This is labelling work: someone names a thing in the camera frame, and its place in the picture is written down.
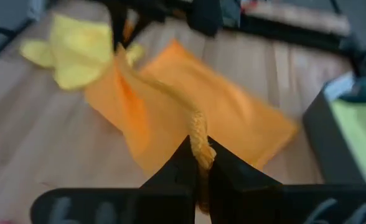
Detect yellow microfiber towel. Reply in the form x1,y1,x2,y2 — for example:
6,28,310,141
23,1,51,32
19,14,145,91

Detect blue-grey plastic bin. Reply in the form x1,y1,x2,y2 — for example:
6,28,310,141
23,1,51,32
303,71,366,184

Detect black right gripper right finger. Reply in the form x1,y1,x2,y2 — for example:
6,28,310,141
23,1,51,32
207,136,366,224

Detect orange microfiber towel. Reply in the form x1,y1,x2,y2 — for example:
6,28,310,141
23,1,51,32
85,39,299,215

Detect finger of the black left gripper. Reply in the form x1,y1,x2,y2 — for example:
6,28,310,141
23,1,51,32
127,14,154,47
108,2,128,52

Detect lime green microfiber towel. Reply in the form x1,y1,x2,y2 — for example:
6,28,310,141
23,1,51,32
331,98,366,184

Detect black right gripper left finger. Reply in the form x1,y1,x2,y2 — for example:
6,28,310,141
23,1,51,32
30,135,200,224

